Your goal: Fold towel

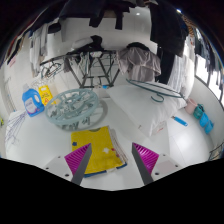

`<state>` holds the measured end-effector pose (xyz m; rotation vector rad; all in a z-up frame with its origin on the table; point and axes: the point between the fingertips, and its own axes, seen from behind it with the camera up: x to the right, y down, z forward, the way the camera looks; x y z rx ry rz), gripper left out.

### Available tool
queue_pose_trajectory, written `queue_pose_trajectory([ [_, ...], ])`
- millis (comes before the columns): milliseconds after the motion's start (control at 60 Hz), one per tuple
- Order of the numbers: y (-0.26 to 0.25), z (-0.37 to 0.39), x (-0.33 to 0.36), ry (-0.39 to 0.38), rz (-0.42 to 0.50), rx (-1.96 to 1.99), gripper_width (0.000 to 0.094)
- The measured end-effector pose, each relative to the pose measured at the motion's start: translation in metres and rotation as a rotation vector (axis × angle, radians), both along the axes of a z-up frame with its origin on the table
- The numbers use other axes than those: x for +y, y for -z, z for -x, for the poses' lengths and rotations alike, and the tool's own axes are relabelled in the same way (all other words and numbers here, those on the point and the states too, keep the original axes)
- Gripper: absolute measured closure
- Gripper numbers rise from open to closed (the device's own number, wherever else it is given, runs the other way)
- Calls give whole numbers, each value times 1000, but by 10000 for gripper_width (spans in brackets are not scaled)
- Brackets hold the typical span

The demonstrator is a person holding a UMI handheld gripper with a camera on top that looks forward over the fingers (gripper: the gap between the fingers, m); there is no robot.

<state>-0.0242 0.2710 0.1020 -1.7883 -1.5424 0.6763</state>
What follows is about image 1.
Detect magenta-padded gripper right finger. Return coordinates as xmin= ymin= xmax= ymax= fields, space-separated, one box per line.
xmin=130 ymin=142 xmax=184 ymax=187

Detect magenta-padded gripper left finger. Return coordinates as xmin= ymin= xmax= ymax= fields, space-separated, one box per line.
xmin=42 ymin=143 xmax=93 ymax=186

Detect yellow and blue smiley towel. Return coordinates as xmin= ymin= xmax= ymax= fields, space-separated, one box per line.
xmin=70 ymin=125 xmax=129 ymax=179

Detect round pale green clip hanger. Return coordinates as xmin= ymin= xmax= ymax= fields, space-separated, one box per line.
xmin=44 ymin=87 xmax=108 ymax=132

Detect blue brush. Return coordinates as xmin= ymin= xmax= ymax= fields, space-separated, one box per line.
xmin=171 ymin=115 xmax=189 ymax=128

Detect white pillow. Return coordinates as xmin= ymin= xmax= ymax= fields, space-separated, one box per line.
xmin=105 ymin=81 xmax=188 ymax=138

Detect pink basket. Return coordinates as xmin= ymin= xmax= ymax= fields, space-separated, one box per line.
xmin=184 ymin=97 xmax=198 ymax=115

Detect teal bags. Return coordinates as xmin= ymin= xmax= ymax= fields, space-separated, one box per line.
xmin=193 ymin=103 xmax=215 ymax=135

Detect green clothes hanger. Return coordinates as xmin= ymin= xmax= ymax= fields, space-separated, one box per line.
xmin=125 ymin=78 xmax=185 ymax=104

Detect blue laundry detergent bottle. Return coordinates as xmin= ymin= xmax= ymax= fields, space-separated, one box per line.
xmin=21 ymin=83 xmax=46 ymax=118

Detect black folding drying rack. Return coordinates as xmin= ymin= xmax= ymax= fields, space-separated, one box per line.
xmin=39 ymin=49 xmax=129 ymax=89

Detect grey garment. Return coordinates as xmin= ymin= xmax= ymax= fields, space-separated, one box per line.
xmin=116 ymin=45 xmax=163 ymax=83

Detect white bundled garment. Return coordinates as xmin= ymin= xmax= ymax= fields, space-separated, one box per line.
xmin=71 ymin=36 xmax=96 ymax=50

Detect white hanging garments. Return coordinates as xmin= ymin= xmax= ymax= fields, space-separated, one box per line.
xmin=29 ymin=24 xmax=51 ymax=76

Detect black bundled garment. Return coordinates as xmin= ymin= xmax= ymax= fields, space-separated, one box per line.
xmin=89 ymin=34 xmax=104 ymax=51

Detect row of colourful hanging clothes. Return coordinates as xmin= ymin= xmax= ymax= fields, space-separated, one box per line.
xmin=4 ymin=31 xmax=33 ymax=66

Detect row of dark hanging clothes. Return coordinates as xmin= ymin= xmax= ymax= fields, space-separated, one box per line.
xmin=58 ymin=0 xmax=224 ymax=101

